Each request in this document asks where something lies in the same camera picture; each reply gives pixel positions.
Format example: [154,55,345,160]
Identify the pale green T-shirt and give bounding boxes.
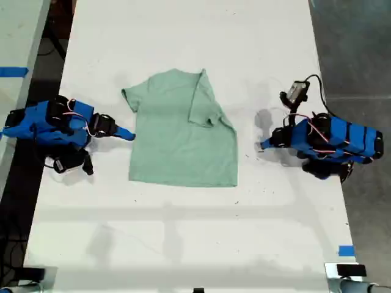
[121,68,239,188]

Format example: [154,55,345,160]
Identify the long blue tape strip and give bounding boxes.
[0,67,30,78]

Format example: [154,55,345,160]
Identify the pale side table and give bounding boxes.
[0,0,52,196]

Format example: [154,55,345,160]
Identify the short blue tape strip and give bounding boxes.
[338,245,356,258]

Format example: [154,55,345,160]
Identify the small black box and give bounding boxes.
[336,264,367,278]
[17,267,46,282]

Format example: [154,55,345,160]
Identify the black camera stalk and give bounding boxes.
[78,148,95,176]
[279,90,306,126]

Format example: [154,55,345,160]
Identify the black camera box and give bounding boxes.
[52,154,81,175]
[285,80,310,103]

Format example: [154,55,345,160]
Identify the black camera cable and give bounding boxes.
[304,74,337,118]

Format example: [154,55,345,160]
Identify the black floor cable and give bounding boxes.
[37,35,67,60]

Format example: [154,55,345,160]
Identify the metal table bracket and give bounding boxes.
[324,262,372,293]
[23,266,59,293]

